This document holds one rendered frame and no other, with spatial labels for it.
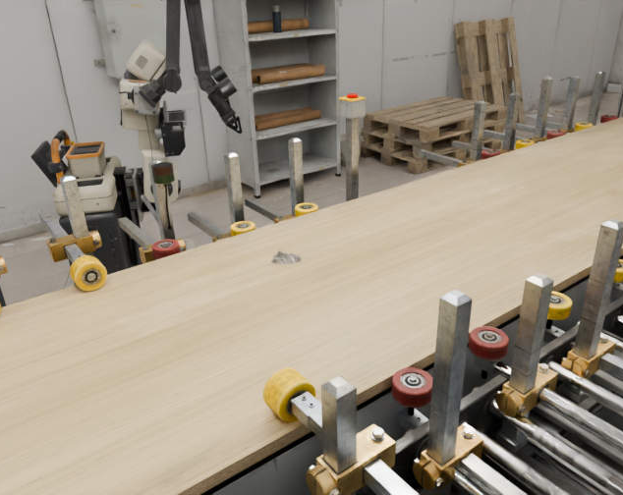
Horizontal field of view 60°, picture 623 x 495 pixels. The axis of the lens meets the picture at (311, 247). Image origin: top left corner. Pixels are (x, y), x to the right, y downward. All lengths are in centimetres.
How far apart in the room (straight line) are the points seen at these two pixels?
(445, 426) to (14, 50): 376
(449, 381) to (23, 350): 90
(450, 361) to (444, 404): 9
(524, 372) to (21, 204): 381
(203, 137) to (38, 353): 359
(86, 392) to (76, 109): 335
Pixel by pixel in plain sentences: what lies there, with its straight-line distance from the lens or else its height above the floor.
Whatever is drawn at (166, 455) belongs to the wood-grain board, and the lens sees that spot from 100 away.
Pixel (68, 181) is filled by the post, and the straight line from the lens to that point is 162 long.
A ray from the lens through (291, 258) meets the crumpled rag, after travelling 151.
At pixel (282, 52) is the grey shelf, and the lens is 500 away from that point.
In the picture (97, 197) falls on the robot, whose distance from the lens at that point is 262.
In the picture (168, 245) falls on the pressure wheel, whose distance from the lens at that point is 168.
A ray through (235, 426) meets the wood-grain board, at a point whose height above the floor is 90.
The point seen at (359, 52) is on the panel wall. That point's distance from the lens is 554.
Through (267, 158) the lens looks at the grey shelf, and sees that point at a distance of 506.
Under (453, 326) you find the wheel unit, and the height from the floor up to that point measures 112.
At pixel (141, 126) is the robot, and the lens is 270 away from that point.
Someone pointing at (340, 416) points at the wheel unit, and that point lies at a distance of 76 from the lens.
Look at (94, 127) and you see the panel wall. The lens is 440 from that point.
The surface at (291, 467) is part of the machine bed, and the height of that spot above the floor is 75.
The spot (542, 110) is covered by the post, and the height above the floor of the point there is 99.
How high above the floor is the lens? 160
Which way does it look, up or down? 26 degrees down
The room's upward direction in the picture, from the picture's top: 2 degrees counter-clockwise
